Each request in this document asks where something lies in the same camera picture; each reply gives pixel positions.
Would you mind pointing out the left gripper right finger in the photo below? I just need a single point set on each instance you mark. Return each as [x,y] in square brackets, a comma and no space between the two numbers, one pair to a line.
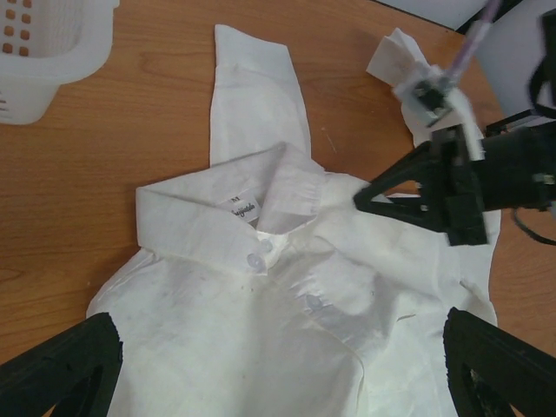
[492,373]

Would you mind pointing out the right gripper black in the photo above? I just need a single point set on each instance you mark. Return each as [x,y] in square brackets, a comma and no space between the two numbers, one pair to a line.
[455,205]

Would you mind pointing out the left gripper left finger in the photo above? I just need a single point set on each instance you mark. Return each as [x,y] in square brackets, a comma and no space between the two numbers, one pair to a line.
[71,374]

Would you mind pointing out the white button-up shirt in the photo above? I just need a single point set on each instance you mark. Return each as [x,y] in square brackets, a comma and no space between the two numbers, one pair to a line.
[260,290]

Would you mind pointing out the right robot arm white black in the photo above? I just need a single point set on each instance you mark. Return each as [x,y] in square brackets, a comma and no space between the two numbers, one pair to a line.
[518,170]

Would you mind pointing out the white perforated plastic basket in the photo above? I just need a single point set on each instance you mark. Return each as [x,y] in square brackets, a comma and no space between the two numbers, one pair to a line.
[46,44]

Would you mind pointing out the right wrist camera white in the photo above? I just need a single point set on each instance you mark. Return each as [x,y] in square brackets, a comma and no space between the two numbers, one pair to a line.
[432,99]

